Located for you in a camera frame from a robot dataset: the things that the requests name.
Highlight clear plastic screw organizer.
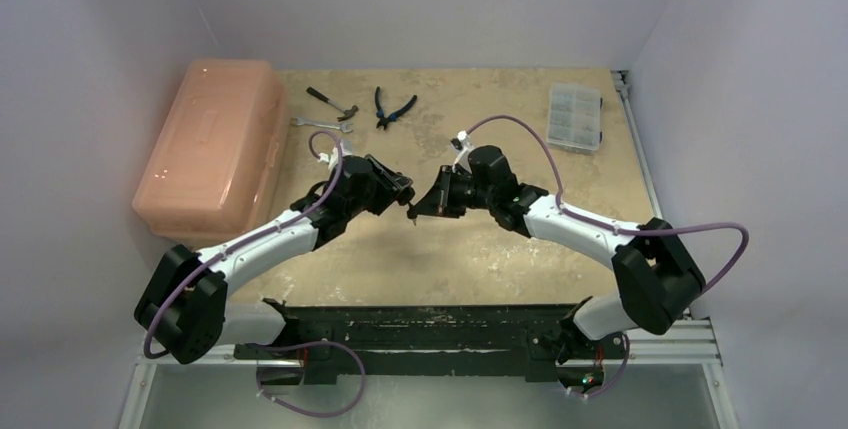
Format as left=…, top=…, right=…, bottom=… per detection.
left=546, top=83, right=603, bottom=154

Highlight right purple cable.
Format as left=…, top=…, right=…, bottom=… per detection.
left=463, top=114, right=751, bottom=298

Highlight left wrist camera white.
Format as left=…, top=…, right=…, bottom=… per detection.
left=317, top=139, right=353, bottom=170

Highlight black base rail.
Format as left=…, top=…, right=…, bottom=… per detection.
left=235, top=300, right=625, bottom=384

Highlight black-head key pair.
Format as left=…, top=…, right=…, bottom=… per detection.
left=406, top=203, right=417, bottom=226

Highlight small black-handled hammer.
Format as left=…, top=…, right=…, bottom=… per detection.
left=306, top=86, right=359, bottom=122

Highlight silver open-end wrench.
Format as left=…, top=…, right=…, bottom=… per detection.
left=291, top=117, right=353, bottom=134

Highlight pink plastic toolbox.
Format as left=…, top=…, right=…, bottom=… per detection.
left=132, top=59, right=289, bottom=247

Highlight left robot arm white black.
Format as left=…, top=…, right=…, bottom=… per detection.
left=133, top=155, right=414, bottom=364

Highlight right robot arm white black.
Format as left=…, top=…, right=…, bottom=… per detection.
left=407, top=145, right=706, bottom=356

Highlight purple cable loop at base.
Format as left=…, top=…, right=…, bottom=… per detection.
left=255, top=341, right=367, bottom=419

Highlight blue-black handled pliers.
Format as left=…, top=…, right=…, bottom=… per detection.
left=374, top=86, right=419, bottom=131

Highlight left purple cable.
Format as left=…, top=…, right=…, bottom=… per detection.
left=142, top=131, right=346, bottom=360

